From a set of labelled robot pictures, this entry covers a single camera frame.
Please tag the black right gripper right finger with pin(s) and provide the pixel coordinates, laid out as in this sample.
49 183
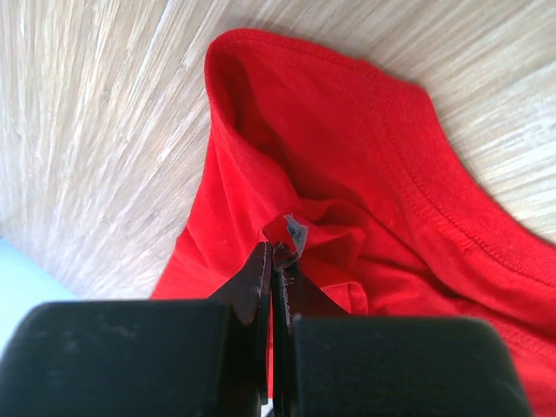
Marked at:
292 294

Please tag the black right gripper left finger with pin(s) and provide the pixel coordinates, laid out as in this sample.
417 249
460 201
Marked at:
238 367

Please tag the red t shirt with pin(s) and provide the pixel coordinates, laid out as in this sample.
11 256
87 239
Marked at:
396 225

